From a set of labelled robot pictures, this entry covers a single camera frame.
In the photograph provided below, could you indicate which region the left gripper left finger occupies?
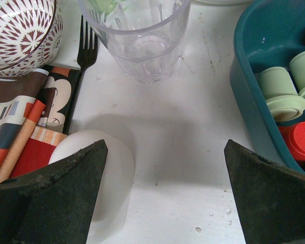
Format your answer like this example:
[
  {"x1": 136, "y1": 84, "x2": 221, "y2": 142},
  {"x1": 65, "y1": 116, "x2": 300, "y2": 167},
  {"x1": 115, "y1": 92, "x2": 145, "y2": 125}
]
[{"x1": 0, "y1": 140, "x2": 108, "y2": 243}]

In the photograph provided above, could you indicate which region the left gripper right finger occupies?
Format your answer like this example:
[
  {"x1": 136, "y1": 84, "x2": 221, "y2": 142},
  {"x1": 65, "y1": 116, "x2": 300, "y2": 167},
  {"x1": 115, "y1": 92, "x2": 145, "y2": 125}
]
[{"x1": 224, "y1": 139, "x2": 305, "y2": 243}]

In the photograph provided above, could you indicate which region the red capsule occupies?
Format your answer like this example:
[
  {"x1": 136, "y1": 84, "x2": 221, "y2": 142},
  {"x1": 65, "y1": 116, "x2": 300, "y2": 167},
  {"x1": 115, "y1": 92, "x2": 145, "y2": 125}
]
[{"x1": 285, "y1": 121, "x2": 305, "y2": 161}]

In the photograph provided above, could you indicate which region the green capsule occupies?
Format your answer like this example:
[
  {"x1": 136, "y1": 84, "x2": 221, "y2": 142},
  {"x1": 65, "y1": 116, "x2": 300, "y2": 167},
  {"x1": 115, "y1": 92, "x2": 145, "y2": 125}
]
[{"x1": 258, "y1": 67, "x2": 305, "y2": 122}]

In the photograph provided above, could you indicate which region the teal storage basket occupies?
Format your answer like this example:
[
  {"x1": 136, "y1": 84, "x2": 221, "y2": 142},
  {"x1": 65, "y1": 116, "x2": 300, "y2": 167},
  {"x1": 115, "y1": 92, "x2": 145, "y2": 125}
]
[{"x1": 230, "y1": 1, "x2": 305, "y2": 172}]

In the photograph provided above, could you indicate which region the clear plastic cup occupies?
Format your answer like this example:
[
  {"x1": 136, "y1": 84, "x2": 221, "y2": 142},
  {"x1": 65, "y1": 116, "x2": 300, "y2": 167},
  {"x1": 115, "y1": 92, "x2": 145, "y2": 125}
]
[{"x1": 78, "y1": 0, "x2": 191, "y2": 83}]

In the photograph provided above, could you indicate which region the white oval object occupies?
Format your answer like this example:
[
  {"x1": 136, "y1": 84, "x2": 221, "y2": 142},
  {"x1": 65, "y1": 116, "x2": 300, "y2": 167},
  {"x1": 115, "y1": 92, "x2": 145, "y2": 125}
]
[{"x1": 49, "y1": 130, "x2": 135, "y2": 243}]

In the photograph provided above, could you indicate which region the striped orange cloth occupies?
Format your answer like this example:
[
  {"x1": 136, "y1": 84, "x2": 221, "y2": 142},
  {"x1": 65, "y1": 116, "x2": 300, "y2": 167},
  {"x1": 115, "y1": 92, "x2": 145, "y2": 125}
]
[{"x1": 0, "y1": 66, "x2": 80, "y2": 182}]

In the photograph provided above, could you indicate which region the black fork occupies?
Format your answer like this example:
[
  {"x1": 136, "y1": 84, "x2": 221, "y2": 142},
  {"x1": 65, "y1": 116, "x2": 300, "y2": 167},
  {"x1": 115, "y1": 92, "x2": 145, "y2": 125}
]
[{"x1": 63, "y1": 16, "x2": 99, "y2": 134}]

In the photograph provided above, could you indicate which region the small white colander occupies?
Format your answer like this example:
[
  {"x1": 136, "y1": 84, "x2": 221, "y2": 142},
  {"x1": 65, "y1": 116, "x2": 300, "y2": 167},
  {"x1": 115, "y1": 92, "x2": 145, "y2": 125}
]
[{"x1": 0, "y1": 1, "x2": 64, "y2": 78}]

